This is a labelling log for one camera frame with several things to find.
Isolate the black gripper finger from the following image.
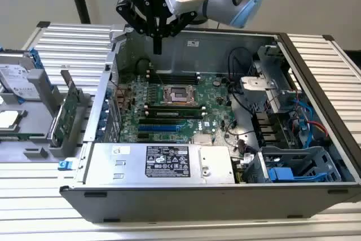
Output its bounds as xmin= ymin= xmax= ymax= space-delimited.
xmin=116 ymin=0 xmax=159 ymax=55
xmin=157 ymin=11 xmax=198 ymax=55

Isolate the green graphics card black shroud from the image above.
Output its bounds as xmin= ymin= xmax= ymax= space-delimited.
xmin=46 ymin=69 xmax=83 ymax=149

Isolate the CPU socket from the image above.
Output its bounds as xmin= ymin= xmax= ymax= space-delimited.
xmin=159 ymin=84 xmax=198 ymax=105

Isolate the green motherboard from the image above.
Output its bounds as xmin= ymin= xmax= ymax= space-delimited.
xmin=112 ymin=70 xmax=240 ymax=144

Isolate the green RAM stick white label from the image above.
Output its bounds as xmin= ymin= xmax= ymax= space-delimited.
xmin=146 ymin=109 xmax=204 ymax=119

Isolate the silver metal drive cage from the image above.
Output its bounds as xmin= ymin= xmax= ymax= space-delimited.
xmin=239 ymin=43 xmax=301 ymax=113

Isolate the black expansion slot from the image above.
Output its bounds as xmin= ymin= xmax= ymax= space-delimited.
xmin=138 ymin=119 xmax=179 ymax=126

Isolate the blue expansion slot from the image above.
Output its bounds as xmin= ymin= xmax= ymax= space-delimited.
xmin=138 ymin=125 xmax=178 ymax=134

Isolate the silver chipset heat sink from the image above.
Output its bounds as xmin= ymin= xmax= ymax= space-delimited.
xmin=193 ymin=134 xmax=213 ymax=144

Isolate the hard disk in blue carrier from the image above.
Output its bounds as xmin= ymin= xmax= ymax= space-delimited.
xmin=0 ymin=48 xmax=56 ymax=104

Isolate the grey parts rack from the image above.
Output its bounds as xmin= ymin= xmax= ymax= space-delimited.
xmin=0 ymin=68 xmax=95 ymax=164

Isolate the silver power supply unit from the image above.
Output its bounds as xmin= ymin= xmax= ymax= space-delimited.
xmin=83 ymin=142 xmax=236 ymax=186

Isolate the silver CPU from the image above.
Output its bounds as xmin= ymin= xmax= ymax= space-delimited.
xmin=0 ymin=109 xmax=21 ymax=132

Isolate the blue plastic clip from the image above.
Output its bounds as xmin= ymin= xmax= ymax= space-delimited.
xmin=58 ymin=160 xmax=73 ymax=172

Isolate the grey plastic disk bay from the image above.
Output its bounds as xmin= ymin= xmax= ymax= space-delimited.
xmin=244 ymin=145 xmax=342 ymax=185

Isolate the black open PC case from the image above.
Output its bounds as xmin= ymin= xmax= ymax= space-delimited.
xmin=59 ymin=23 xmax=361 ymax=224

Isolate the black power wire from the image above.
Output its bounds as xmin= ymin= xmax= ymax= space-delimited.
xmin=227 ymin=46 xmax=250 ymax=97

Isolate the black fan duct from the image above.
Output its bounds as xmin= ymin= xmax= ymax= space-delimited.
xmin=252 ymin=111 xmax=287 ymax=147

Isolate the blue data wire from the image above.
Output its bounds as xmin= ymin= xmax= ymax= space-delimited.
xmin=292 ymin=97 xmax=314 ymax=149

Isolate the red data wire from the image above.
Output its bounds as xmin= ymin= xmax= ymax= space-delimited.
xmin=306 ymin=120 xmax=328 ymax=138

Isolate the blue disk bay handle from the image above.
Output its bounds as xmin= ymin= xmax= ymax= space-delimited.
xmin=268 ymin=166 xmax=294 ymax=183

